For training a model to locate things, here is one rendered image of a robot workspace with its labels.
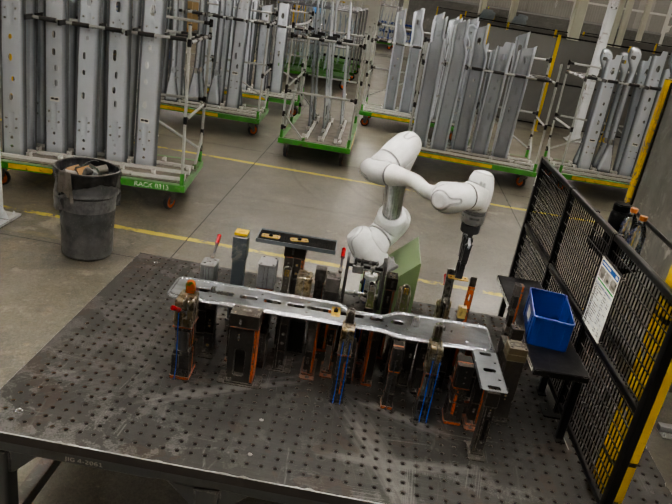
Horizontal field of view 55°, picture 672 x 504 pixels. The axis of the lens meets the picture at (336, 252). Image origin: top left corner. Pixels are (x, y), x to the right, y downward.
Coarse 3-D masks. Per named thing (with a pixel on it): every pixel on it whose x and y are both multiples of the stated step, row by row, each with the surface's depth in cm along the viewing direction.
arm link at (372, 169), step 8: (384, 152) 288; (368, 160) 290; (376, 160) 287; (384, 160) 284; (392, 160) 286; (360, 168) 293; (368, 168) 287; (376, 168) 283; (384, 168) 281; (368, 176) 288; (376, 176) 283; (384, 184) 284
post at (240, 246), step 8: (240, 240) 297; (248, 240) 300; (232, 248) 299; (240, 248) 299; (248, 248) 304; (232, 256) 301; (240, 256) 300; (232, 264) 303; (240, 264) 302; (232, 272) 304; (240, 272) 304; (232, 280) 306; (240, 280) 306
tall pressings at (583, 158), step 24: (624, 72) 938; (648, 72) 917; (600, 96) 924; (624, 96) 926; (648, 96) 920; (600, 120) 932; (648, 120) 959; (600, 144) 974; (624, 144) 964; (600, 168) 956; (624, 168) 953
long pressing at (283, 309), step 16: (176, 288) 272; (208, 288) 276; (224, 288) 278; (240, 288) 281; (256, 288) 282; (224, 304) 266; (240, 304) 267; (256, 304) 269; (272, 304) 271; (304, 304) 276; (320, 304) 278; (336, 304) 280; (320, 320) 266; (336, 320) 267; (368, 320) 271; (384, 320) 273; (400, 320) 275; (432, 320) 280; (448, 320) 281; (400, 336) 263; (416, 336) 264; (448, 336) 268; (464, 336) 271; (480, 336) 273; (480, 352) 262
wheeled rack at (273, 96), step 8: (312, 16) 1173; (256, 48) 1198; (304, 48) 1106; (304, 56) 1112; (304, 80) 1217; (208, 88) 1134; (248, 88) 1150; (248, 96) 1138; (256, 96) 1137; (264, 96) 1139; (272, 96) 1148; (280, 96) 1148; (288, 96) 1169; (296, 96) 1168; (288, 104) 1145; (296, 104) 1141; (296, 112) 1150
